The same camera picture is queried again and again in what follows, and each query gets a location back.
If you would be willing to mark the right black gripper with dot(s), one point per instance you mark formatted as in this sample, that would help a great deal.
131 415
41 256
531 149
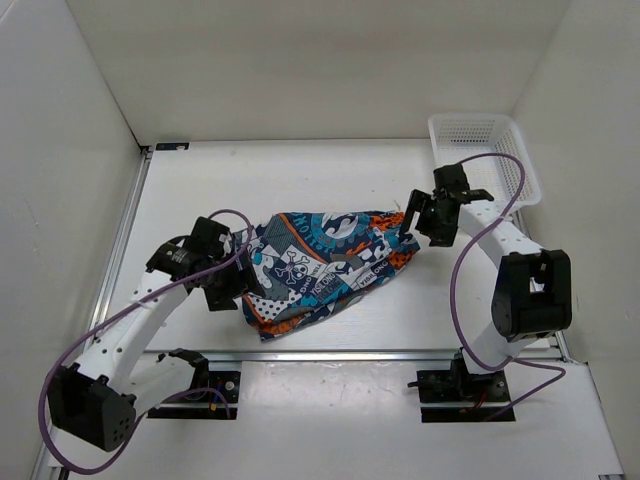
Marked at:
421 202

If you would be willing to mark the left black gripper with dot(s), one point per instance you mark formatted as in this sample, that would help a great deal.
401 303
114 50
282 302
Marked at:
243 281

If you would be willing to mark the colourful patterned shorts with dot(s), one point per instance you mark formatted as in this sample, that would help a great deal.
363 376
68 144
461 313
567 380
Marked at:
312 266

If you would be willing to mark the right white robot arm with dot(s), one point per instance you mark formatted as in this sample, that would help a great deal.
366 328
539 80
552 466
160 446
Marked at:
532 293

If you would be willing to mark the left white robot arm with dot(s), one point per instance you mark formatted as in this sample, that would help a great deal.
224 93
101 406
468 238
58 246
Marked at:
100 395

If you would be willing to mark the white plastic basket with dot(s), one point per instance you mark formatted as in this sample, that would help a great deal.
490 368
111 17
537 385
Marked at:
494 139

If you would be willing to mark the aluminium frame rail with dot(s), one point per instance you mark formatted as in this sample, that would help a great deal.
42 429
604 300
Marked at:
331 356

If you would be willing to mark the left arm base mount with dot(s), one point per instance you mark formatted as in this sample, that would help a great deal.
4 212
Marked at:
214 392

